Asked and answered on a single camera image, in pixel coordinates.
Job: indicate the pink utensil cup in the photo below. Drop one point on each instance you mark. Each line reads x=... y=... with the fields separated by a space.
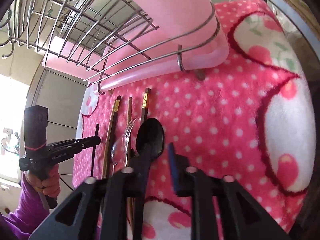
x=193 y=21
x=83 y=71

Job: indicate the black plastic spoon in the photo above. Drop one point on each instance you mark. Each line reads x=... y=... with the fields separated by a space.
x=149 y=145

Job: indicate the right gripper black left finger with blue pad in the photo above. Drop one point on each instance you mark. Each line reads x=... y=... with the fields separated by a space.
x=97 y=208

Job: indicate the brown wooden chopstick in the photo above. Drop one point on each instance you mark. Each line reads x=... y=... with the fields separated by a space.
x=129 y=200

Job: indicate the chrome wire utensil rack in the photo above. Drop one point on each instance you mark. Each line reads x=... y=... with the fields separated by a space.
x=111 y=43

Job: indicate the grey kitchen counter cabinets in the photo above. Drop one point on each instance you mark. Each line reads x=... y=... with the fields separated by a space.
x=60 y=119

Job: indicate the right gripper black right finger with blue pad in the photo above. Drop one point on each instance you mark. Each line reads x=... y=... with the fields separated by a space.
x=220 y=207

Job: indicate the pink drip tray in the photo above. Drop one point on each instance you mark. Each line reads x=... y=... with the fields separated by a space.
x=163 y=57

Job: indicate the clear plastic spoon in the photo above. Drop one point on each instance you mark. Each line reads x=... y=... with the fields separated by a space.
x=117 y=154

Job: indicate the pink polka dot towel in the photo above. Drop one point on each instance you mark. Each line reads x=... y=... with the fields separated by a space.
x=251 y=117

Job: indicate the pink right utensil cup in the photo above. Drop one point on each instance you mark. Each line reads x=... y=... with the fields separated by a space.
x=193 y=21

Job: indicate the pink left utensil cup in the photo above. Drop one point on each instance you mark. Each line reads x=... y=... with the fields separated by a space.
x=83 y=71

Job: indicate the purple sleeve forearm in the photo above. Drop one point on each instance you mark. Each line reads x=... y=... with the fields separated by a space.
x=30 y=213

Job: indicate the person's left hand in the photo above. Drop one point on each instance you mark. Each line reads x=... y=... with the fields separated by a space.
x=49 y=187

